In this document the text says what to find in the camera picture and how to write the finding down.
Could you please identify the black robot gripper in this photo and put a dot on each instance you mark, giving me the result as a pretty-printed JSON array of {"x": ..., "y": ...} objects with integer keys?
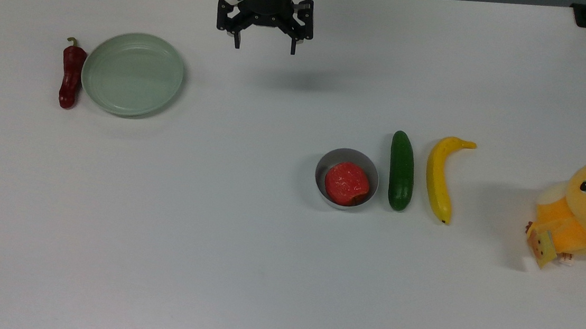
[{"x": 266, "y": 11}]

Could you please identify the red apple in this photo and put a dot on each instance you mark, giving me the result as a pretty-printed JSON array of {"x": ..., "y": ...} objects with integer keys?
[{"x": 346, "y": 184}]

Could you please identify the pale green plate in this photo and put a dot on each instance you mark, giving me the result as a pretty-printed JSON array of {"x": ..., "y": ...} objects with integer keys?
[{"x": 132, "y": 74}]

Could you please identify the grey round bowl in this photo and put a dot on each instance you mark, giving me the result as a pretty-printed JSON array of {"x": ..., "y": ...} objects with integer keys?
[{"x": 324, "y": 167}]

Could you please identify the green cucumber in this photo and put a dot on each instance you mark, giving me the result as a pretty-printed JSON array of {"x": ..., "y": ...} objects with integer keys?
[{"x": 401, "y": 171}]

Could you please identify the dark red chili pepper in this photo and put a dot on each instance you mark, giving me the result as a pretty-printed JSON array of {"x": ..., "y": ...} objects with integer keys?
[{"x": 72, "y": 73}]

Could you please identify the yellow banana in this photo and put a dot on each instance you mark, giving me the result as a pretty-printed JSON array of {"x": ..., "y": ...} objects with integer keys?
[{"x": 437, "y": 182}]

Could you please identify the yellow paper tag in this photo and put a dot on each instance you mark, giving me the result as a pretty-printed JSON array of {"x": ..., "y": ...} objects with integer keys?
[{"x": 543, "y": 247}]

